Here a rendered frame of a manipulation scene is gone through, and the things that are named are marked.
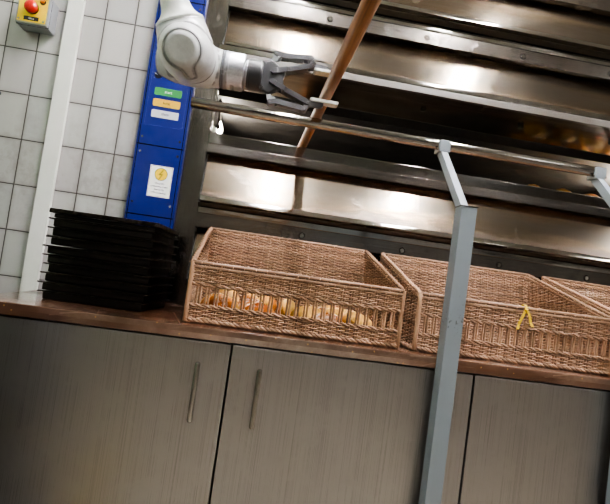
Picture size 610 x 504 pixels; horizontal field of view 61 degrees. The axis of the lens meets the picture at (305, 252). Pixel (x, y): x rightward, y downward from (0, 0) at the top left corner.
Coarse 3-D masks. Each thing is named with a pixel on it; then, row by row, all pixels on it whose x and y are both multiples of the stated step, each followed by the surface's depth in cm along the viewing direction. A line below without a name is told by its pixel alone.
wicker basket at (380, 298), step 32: (192, 256) 129; (224, 256) 170; (288, 256) 173; (320, 256) 175; (352, 256) 177; (192, 288) 128; (224, 288) 126; (256, 288) 127; (288, 288) 129; (320, 288) 130; (352, 288) 130; (384, 288) 131; (192, 320) 125; (224, 320) 126; (256, 320) 127; (288, 320) 128; (320, 320) 129; (384, 320) 131
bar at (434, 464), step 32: (320, 128) 144; (352, 128) 144; (448, 160) 142; (512, 160) 149; (544, 160) 150; (608, 192) 145; (448, 288) 124; (448, 320) 121; (448, 352) 121; (448, 384) 121; (448, 416) 121; (608, 480) 128
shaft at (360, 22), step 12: (372, 0) 81; (360, 12) 86; (372, 12) 85; (360, 24) 89; (348, 36) 95; (360, 36) 94; (348, 48) 99; (336, 60) 107; (348, 60) 105; (336, 72) 111; (336, 84) 118; (324, 96) 127; (324, 108) 136; (312, 132) 160; (300, 144) 179
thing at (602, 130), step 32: (288, 64) 165; (352, 96) 178; (384, 96) 175; (416, 96) 172; (448, 96) 171; (480, 128) 189; (512, 128) 186; (544, 128) 183; (576, 128) 180; (608, 128) 178
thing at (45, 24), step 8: (24, 0) 164; (48, 0) 165; (24, 8) 164; (40, 8) 165; (48, 8) 165; (56, 8) 170; (16, 16) 164; (24, 16) 164; (32, 16) 164; (40, 16) 165; (48, 16) 165; (56, 16) 171; (24, 24) 165; (32, 24) 165; (40, 24) 165; (48, 24) 166; (40, 32) 170; (48, 32) 169
